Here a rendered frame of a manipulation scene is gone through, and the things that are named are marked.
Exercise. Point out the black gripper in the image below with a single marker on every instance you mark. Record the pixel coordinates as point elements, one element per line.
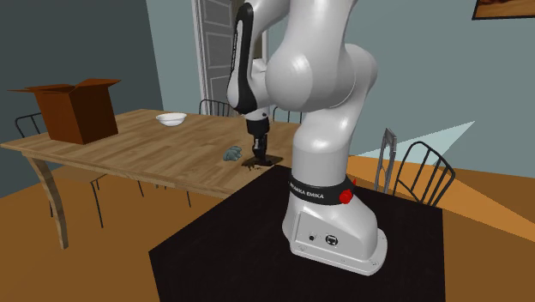
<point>256,127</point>

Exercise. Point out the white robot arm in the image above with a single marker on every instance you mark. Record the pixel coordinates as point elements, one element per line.
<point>317,79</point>

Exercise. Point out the black metal chair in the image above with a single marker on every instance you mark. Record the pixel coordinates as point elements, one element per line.
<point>28,124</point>
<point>288,116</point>
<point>214,108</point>
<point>444,177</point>

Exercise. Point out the blue-grey crumpled cloth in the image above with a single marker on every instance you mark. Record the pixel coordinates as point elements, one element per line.
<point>232,154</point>

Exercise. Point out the grey panelled door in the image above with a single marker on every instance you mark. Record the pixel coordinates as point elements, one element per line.
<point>215,54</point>

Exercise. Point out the white bowl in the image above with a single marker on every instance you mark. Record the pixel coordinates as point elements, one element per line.
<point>171,120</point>

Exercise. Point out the wooden dining table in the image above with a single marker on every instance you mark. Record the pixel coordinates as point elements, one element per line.
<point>167,154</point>

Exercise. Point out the black robot stand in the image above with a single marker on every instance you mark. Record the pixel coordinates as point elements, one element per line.
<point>234,259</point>

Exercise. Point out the brown cardboard box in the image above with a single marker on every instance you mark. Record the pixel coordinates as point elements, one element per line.
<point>79,113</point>

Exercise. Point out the grey metal folding frame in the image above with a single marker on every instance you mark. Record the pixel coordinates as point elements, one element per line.
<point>386,146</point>

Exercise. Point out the framed wall picture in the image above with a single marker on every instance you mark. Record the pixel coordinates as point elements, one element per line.
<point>505,8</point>

